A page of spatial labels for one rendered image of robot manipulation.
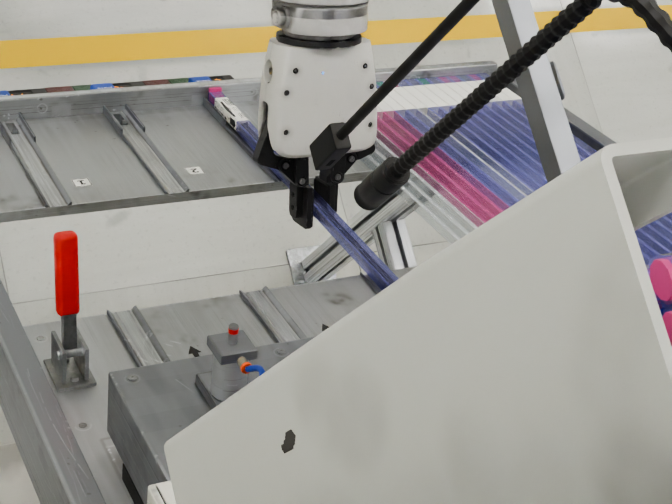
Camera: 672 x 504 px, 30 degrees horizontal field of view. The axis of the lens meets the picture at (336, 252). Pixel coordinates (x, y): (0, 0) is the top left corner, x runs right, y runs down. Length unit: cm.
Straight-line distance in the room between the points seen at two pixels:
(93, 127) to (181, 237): 82
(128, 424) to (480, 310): 52
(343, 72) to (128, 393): 42
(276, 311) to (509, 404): 72
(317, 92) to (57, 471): 44
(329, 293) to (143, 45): 124
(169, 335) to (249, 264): 116
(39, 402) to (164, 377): 10
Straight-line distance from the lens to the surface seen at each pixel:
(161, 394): 79
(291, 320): 98
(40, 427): 84
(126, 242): 206
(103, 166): 121
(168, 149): 125
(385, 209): 184
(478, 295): 28
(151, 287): 204
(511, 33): 73
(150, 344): 95
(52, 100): 130
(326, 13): 107
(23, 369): 90
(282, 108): 108
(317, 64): 109
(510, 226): 27
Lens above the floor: 189
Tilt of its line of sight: 61 degrees down
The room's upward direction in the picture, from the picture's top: 50 degrees clockwise
